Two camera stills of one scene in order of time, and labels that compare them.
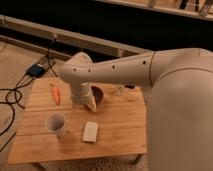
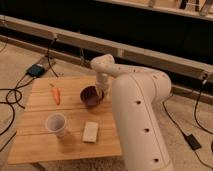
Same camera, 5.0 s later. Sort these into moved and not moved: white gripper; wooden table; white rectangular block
Moved: white gripper
Not moved: white rectangular block; wooden table
